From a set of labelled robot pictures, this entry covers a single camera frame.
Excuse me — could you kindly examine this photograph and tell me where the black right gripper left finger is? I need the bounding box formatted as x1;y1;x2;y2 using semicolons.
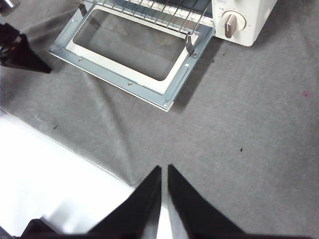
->
86;165;162;239

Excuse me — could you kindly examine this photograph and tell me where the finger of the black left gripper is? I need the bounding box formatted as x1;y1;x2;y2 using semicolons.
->
0;23;52;74

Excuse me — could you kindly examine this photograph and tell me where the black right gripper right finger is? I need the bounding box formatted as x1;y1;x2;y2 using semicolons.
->
167;163;250;239

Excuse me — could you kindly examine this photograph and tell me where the oven door with tan handle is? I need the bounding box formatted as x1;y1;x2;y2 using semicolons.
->
48;4;216;112

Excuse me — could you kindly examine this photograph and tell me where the dark grey felt table cloth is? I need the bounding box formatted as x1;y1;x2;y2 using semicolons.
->
0;0;319;239

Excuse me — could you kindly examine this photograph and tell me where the small cream timer knob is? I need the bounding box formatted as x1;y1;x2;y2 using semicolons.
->
220;9;247;39

